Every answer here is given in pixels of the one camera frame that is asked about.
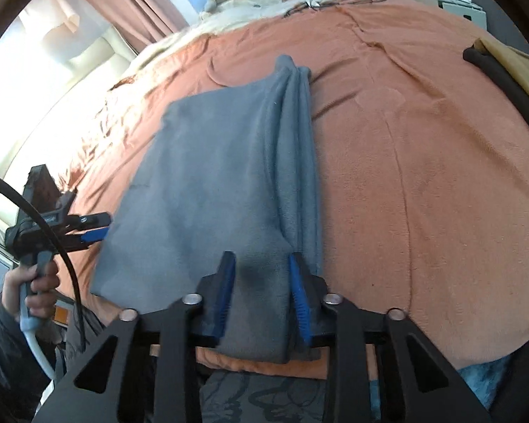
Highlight cream bed sheet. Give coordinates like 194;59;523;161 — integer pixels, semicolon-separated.
124;0;335;76

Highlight white bedside drawer cabinet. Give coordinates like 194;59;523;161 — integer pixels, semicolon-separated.
415;0;487;30

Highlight grey t-shirt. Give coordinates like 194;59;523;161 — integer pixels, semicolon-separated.
90;55;322;363

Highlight orange bed blanket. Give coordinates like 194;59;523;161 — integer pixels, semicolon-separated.
54;0;529;368

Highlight black camera cable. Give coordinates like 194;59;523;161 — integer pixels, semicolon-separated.
0;169;88;354

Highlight left pink curtain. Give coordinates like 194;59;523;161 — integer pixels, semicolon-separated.
87;0;187;53

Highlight grey patterned trousers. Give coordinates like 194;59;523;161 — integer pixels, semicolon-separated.
200;370;326;423

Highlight black cable on bed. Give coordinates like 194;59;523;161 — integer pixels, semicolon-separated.
282;0;389;18

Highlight blue cartoon bed skirt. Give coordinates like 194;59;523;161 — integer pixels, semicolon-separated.
458;356;510;410

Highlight cream padded headboard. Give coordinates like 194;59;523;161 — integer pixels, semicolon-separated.
0;19;137;188

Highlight person left hand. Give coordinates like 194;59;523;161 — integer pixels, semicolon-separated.
1;262;60;319

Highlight hanging white shirt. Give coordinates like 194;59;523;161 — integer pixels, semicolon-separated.
19;0;82;46

